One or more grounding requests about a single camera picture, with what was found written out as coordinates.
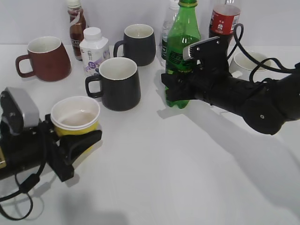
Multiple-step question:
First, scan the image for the black mug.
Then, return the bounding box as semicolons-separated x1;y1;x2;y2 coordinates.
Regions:
113;24;156;67
85;57;141;112

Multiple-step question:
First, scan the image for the brown drink bottle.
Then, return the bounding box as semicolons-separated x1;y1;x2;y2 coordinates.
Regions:
67;0;87;61

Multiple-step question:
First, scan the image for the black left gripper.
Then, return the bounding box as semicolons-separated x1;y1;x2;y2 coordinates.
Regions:
30;114;102;182

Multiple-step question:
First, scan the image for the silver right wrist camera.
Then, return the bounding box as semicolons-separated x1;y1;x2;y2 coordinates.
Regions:
182;37;220;61

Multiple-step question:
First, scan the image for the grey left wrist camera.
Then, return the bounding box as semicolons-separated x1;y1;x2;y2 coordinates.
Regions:
0;87;40;134

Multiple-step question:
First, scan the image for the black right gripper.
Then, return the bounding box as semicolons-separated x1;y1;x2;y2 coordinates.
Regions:
161;42;232;103

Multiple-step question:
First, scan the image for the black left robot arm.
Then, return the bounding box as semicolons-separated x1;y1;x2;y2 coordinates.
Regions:
0;87;74;182

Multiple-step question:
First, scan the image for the white purple yogurt bottle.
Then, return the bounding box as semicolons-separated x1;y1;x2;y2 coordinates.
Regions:
79;27;110;76

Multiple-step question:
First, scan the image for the white ceramic mug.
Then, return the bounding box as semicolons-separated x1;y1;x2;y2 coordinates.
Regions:
229;51;271;81

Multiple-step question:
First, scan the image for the clear water bottle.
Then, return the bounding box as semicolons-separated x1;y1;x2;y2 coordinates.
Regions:
161;0;180;68

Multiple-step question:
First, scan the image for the black mug at back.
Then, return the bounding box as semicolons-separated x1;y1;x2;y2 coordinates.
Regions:
113;24;156;67

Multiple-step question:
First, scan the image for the dark cola bottle red label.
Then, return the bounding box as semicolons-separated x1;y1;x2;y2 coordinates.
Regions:
209;0;241;45

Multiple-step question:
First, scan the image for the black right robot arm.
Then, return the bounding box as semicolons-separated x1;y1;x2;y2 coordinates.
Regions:
161;39;300;135

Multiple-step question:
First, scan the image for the black mug near front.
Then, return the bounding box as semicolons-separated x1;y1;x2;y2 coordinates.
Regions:
85;57;141;112

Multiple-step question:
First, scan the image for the green plastic bottle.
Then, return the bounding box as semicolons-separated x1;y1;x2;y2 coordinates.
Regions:
165;0;202;110

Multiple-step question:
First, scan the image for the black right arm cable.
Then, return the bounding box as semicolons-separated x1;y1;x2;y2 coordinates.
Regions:
226;23;297;83

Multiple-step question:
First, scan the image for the yellow paper cup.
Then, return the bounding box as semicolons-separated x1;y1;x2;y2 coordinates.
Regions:
50;95;101;155

